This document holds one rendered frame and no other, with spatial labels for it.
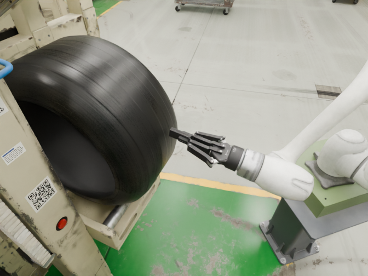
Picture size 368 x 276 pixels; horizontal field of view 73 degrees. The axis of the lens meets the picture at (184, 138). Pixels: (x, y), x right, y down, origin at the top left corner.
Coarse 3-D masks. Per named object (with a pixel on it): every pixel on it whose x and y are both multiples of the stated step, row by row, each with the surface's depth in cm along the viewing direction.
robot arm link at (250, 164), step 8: (248, 152) 72; (256, 152) 73; (240, 160) 72; (248, 160) 70; (256, 160) 70; (240, 168) 71; (248, 168) 70; (256, 168) 70; (240, 176) 74; (248, 176) 72; (256, 176) 70
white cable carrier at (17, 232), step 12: (0, 204) 57; (0, 216) 58; (12, 216) 61; (0, 228) 63; (12, 228) 62; (24, 228) 65; (12, 240) 69; (24, 240) 67; (36, 240) 71; (36, 252) 72; (48, 252) 77; (48, 264) 78
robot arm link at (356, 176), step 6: (366, 162) 108; (360, 168) 108; (366, 168) 106; (354, 174) 111; (360, 174) 109; (366, 174) 106; (354, 180) 113; (360, 180) 109; (366, 180) 107; (366, 186) 108
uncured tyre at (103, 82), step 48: (48, 48) 71; (96, 48) 72; (48, 96) 63; (96, 96) 63; (144, 96) 72; (48, 144) 105; (96, 144) 67; (144, 144) 70; (96, 192) 94; (144, 192) 83
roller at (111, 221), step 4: (120, 204) 98; (124, 204) 98; (128, 204) 100; (116, 208) 97; (120, 208) 97; (124, 208) 98; (112, 212) 95; (116, 212) 95; (120, 212) 96; (108, 216) 94; (112, 216) 94; (116, 216) 95; (120, 216) 96; (108, 220) 93; (112, 220) 93; (116, 220) 94; (104, 224) 92; (108, 224) 92; (112, 224) 93; (116, 224) 95
